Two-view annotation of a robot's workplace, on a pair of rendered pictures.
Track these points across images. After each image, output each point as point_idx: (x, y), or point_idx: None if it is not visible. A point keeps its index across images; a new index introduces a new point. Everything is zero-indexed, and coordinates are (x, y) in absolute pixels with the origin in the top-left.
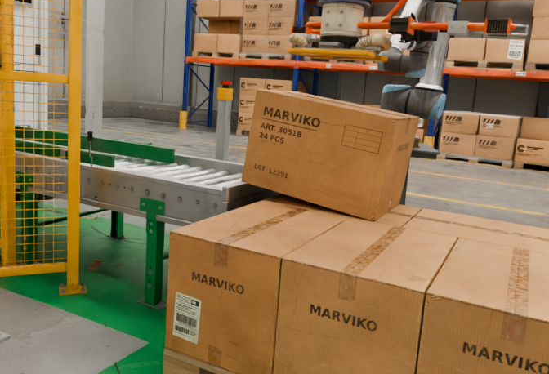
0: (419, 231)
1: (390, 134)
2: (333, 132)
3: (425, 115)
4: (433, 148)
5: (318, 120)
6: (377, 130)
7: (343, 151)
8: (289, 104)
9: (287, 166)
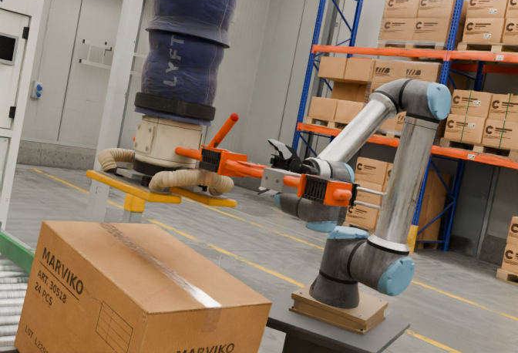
0: None
1: (139, 334)
2: (91, 309)
3: (373, 286)
4: (390, 339)
5: (82, 284)
6: (128, 322)
7: (95, 341)
8: (62, 251)
9: (49, 342)
